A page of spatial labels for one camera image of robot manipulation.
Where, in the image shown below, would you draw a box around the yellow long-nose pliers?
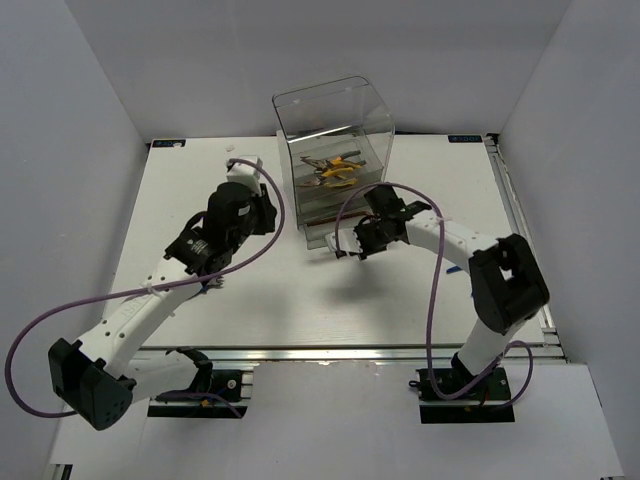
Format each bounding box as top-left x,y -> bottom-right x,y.
298,175 -> 358,189

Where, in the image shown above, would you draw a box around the orange black pliers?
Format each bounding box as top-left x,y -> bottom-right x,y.
315,158 -> 365,177

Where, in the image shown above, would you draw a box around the yellow needle-nose pliers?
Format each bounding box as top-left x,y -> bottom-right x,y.
300,150 -> 361,172

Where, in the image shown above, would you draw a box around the clear plastic drawer organizer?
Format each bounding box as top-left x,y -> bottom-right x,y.
272,75 -> 395,250

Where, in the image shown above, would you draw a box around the brown hex key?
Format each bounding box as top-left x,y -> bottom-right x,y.
305,210 -> 371,227

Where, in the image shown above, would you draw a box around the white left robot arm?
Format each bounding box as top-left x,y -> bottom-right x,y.
48,182 -> 276,431

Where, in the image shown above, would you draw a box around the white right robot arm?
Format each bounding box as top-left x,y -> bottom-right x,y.
336,183 -> 550,399

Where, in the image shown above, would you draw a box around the blue cutters left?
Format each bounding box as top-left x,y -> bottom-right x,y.
200,276 -> 224,294

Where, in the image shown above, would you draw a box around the blue label left corner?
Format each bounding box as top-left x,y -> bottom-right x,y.
151,139 -> 186,149

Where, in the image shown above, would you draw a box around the blue label corner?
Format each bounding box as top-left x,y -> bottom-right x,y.
447,135 -> 484,143
151,139 -> 186,149

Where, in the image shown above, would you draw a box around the blue label right corner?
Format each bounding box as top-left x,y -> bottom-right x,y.
447,135 -> 484,143

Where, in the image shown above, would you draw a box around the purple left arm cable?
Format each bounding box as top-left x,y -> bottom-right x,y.
4,157 -> 286,419

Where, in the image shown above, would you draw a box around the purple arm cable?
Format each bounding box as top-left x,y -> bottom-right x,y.
4,157 -> 286,419
334,183 -> 535,402

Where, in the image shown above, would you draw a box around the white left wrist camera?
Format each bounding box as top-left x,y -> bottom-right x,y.
226,155 -> 263,195

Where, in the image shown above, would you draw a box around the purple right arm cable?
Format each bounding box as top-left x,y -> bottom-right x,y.
334,183 -> 535,402

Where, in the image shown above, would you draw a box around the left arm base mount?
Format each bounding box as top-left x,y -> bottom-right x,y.
148,347 -> 248,419

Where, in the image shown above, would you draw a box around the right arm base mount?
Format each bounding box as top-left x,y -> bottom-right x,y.
408,366 -> 515,425

